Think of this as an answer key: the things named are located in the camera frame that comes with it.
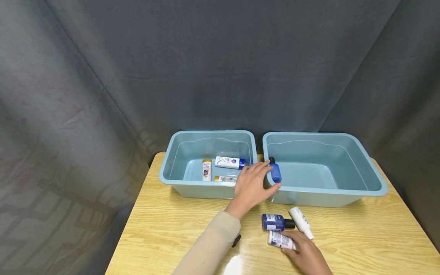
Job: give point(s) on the person's right hand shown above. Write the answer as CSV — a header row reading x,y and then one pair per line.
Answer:
x,y
309,256

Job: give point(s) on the black wrist band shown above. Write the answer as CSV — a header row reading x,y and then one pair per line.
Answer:
x,y
236,240

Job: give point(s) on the person's left fingers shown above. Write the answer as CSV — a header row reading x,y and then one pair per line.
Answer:
x,y
242,172

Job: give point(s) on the person's right fingers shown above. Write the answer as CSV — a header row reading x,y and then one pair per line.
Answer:
x,y
298,236

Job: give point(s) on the person's left forearm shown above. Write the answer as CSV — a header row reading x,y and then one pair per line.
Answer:
x,y
209,248

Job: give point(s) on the person's right thumb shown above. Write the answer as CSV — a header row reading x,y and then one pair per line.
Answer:
x,y
288,254

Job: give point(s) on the person's left hand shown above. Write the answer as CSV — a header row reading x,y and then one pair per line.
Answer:
x,y
251,191

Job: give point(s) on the dark blue bottle black cap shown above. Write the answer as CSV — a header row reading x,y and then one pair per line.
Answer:
x,y
273,222

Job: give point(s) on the light blue plastic bin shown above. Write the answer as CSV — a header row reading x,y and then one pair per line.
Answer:
x,y
319,175
178,152

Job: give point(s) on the white bottle with blue cap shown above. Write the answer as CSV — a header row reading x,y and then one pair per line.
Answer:
x,y
227,162

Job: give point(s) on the person's left index finger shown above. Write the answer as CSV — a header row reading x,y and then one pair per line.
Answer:
x,y
262,166

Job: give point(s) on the blue bottle with black cap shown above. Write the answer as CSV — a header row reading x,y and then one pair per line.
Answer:
x,y
275,172

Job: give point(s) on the white slim bottle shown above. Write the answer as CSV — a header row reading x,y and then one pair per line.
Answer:
x,y
301,221

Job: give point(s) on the white bottle with blue base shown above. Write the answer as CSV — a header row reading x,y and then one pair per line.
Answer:
x,y
280,240

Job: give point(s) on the person's left thumb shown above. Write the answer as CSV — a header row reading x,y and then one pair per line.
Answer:
x,y
273,190

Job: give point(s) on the yellow bottle with white label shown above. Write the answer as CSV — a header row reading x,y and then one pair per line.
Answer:
x,y
225,178

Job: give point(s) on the white bottle with yellow cap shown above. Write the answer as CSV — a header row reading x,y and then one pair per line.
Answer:
x,y
207,170

